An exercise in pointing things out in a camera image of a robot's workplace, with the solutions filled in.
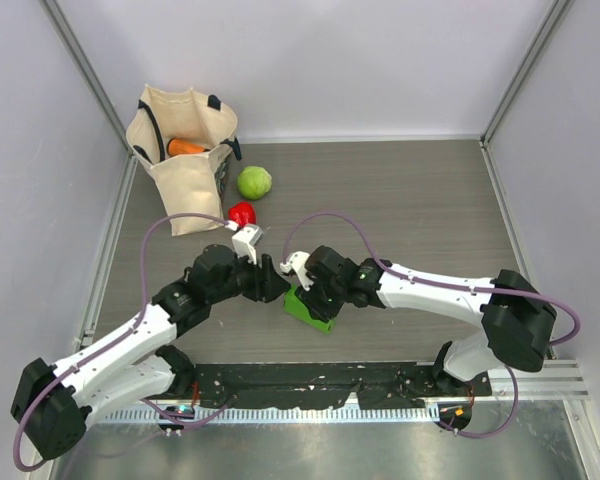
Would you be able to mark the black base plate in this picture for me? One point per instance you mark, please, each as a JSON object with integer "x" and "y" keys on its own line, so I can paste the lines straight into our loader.
{"x": 319, "y": 386}

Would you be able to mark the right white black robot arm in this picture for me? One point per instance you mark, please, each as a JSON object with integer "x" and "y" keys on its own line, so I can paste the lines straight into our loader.
{"x": 513, "y": 325}

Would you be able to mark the beige canvas tote bag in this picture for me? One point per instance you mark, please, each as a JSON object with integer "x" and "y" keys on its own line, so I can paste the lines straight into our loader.
{"x": 188, "y": 184}

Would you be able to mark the white slotted cable duct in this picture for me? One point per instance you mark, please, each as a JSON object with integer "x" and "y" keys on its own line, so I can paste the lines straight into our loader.
{"x": 349, "y": 413}

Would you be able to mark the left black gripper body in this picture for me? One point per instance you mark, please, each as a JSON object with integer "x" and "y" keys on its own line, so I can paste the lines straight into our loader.
{"x": 243, "y": 277}

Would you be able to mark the green paper box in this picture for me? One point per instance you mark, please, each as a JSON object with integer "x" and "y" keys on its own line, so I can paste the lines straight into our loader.
{"x": 294, "y": 307}

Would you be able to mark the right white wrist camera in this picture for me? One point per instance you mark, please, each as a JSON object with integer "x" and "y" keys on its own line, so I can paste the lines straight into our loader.
{"x": 295, "y": 264}

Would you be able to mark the red bell pepper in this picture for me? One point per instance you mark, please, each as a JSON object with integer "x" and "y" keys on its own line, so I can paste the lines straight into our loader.
{"x": 242, "y": 213}

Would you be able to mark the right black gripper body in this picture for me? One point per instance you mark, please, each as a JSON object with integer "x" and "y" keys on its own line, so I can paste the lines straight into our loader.
{"x": 326, "y": 300}

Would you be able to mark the green cabbage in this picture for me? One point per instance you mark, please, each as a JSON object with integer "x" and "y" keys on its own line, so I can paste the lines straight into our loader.
{"x": 254, "y": 182}

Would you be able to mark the orange carrot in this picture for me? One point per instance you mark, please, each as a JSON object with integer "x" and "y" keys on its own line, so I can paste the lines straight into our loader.
{"x": 179, "y": 146}

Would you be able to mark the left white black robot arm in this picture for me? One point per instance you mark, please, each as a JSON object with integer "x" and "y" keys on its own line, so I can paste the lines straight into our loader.
{"x": 56, "y": 404}

